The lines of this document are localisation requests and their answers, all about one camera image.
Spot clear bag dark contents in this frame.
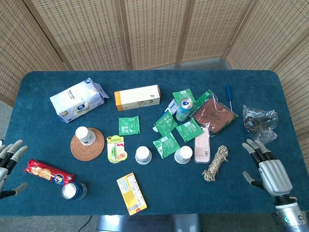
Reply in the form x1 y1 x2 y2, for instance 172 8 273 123
242 104 278 145

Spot round woven rattan coaster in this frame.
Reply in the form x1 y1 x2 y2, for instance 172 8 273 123
70 128 105 161

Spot orange cream carton box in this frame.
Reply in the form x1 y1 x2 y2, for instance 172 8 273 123
114 84 161 112

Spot small white tube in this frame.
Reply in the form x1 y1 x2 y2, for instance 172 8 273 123
152 98 178 132

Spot pink clear plastic packet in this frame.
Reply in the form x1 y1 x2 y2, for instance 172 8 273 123
194 127 211 164

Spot blue felt table cover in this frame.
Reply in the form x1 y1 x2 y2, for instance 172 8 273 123
0 70 309 217

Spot yellow printed flat box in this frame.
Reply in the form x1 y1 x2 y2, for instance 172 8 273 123
116 172 148 216

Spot woven bamboo folding screen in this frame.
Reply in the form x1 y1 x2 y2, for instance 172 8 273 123
0 0 309 141

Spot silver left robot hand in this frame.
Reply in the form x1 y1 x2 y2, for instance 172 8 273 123
0 139 28 199

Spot green lip balm blister pack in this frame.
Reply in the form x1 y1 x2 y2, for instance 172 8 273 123
106 135 127 164

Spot white floral paper cup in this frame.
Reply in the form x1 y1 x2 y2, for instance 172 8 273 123
135 146 152 165
75 126 97 146
174 145 193 164

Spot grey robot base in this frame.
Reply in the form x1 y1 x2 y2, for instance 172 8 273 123
96 214 201 232

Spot brown snack vacuum pack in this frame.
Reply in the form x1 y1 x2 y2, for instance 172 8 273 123
189 89 239 138

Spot white blue tissue pack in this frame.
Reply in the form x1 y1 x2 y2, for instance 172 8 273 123
49 77 110 124

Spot green tea sachet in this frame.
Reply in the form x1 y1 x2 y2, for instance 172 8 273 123
118 115 140 136
172 88 196 107
154 110 179 137
152 131 181 160
176 117 204 143

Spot coiled beige speckled rope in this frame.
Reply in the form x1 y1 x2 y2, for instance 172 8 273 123
202 145 229 182

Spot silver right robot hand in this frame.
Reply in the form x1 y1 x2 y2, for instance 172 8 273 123
242 139 294 197

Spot light blue beverage can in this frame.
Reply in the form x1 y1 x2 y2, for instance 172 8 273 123
175 97 194 122

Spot red biscuit pack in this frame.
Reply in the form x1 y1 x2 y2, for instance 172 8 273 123
24 159 74 186

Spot blue handled screwdriver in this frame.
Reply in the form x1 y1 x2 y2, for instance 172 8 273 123
225 84 234 113

